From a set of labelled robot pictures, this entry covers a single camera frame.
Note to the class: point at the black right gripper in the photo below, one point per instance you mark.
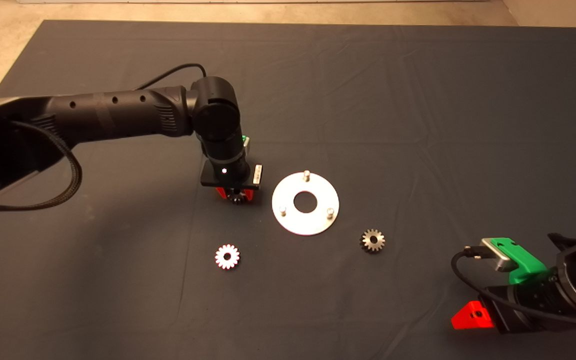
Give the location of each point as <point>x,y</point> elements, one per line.
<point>503,310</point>

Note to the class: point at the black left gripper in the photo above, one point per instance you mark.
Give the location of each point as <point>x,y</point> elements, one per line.
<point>255,175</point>

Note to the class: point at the small steel planetary gear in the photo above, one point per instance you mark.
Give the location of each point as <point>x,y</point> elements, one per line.
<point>379,244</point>
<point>221,260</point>
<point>237,200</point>

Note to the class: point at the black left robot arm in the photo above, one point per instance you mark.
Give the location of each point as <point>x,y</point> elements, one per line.
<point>118,112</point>

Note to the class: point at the round metal carrier plate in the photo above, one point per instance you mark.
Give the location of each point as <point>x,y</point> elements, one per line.
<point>313,222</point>

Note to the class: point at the dark grey table cloth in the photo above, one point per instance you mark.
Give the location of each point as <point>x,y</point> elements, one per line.
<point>368,100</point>

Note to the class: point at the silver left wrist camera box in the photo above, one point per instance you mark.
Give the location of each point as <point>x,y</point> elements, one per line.
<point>248,144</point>

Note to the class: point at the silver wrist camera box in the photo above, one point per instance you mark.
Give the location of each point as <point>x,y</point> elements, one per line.
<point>499,255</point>
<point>248,144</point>

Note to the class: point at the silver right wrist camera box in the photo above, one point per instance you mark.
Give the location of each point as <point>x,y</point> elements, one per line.
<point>499,255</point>

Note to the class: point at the green right camera mount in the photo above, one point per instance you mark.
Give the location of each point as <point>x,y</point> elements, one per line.
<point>528,267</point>

